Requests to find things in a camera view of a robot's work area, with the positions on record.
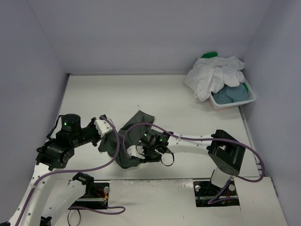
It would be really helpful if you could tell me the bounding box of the white plastic laundry basket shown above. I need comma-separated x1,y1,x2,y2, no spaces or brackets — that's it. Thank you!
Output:
208,80,256,110

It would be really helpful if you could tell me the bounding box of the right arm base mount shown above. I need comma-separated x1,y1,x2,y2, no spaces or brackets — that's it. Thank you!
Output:
193,179,240,208

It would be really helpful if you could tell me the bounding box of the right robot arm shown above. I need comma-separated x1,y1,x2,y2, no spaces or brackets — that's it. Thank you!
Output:
135,129,246,194

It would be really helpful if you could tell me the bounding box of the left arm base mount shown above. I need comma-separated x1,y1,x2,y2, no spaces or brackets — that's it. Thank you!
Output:
71,181,110,210

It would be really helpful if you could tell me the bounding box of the dark grey t-shirt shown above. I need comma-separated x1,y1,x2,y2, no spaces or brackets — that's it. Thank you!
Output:
98,110,155,169

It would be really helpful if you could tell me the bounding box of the black loop cable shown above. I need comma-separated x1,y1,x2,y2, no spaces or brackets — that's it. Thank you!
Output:
67,208,83,226

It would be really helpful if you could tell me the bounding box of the white t-shirt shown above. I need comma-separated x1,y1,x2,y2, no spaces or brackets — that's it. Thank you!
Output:
184,56,246,102

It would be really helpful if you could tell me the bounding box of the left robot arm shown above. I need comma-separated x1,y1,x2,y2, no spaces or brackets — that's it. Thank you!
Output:
7,113,112,226

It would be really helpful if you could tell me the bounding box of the light blue t-shirt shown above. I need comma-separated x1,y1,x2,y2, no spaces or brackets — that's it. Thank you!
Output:
212,83,248,105

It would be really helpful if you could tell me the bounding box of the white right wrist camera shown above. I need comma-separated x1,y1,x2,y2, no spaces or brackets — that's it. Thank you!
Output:
127,145,145,159

